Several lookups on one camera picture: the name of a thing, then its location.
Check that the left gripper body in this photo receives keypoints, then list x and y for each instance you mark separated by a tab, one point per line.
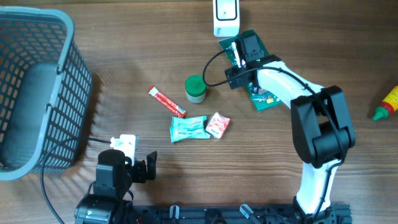
139	172

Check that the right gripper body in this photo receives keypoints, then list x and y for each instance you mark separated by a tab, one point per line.
234	71

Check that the dark green box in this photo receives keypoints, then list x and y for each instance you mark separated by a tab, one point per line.
264	98

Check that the teal tissue packet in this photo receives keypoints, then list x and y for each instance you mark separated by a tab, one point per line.
189	128

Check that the red stick packet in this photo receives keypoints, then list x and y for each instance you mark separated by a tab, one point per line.
168	103

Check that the clear jar green lid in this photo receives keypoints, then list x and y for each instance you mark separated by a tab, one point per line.
195	89

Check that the red white snack packet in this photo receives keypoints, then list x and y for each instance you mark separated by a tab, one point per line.
217	125

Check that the red sauce bottle green cap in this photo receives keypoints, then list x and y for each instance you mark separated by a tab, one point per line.
387	107

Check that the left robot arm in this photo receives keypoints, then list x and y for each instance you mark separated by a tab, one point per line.
115	173

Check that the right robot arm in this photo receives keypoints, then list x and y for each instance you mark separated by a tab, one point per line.
322	130

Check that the white barcode scanner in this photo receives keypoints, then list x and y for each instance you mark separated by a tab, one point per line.
226	18

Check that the grey plastic shopping basket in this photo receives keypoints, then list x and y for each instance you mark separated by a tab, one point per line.
45	90

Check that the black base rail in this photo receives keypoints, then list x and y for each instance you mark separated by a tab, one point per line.
278	214

